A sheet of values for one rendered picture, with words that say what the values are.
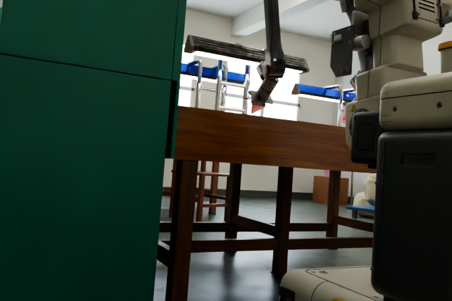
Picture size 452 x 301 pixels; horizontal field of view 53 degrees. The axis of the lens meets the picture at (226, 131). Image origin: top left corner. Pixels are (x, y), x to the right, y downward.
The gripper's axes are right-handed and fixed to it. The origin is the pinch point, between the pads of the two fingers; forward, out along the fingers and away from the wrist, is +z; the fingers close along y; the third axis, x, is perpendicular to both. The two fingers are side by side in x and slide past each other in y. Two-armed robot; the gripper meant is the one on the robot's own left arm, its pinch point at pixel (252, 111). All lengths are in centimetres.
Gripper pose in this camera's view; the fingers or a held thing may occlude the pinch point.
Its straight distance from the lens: 200.1
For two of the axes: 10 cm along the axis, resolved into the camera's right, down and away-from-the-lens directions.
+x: 2.4, 7.3, -6.4
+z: -3.9, 6.8, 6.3
